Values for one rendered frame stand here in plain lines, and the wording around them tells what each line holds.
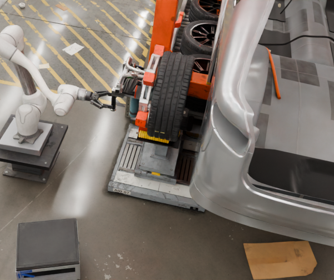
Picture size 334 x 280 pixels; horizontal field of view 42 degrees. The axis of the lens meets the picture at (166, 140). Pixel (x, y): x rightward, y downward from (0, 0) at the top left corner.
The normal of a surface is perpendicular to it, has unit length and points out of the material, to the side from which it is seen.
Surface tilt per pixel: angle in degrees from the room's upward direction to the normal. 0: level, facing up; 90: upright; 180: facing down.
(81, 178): 0
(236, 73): 20
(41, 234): 0
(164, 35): 90
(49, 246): 0
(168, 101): 58
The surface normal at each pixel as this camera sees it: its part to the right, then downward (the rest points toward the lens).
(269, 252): 0.14, -0.69
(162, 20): -0.17, 0.69
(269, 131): 0.07, -0.42
